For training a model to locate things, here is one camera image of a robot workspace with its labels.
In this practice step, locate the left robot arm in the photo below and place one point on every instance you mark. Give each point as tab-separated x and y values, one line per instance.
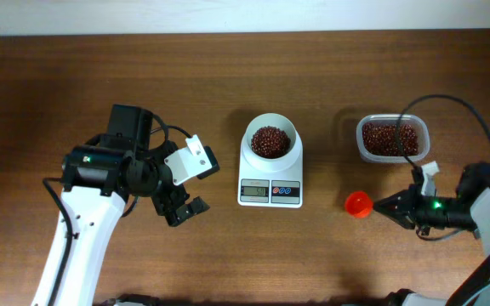
102	181

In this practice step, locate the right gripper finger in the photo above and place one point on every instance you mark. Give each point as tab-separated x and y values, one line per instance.
398	217
400	199

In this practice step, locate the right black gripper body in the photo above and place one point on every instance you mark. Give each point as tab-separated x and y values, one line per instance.
413	208

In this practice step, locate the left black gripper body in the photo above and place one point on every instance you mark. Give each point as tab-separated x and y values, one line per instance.
166	195

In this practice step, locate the white digital kitchen scale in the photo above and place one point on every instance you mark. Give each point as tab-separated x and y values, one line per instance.
274	183

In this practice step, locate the clear plastic container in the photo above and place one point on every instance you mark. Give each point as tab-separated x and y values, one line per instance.
417	123

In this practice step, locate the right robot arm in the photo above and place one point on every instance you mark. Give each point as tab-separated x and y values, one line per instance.
469	211

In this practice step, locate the orange measuring scoop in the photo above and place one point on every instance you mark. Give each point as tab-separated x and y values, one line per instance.
358	204

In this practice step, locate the white round bowl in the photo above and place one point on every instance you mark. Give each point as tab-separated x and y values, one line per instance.
274	120

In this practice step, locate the red beans in bowl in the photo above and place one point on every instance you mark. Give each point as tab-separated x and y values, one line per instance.
270	142

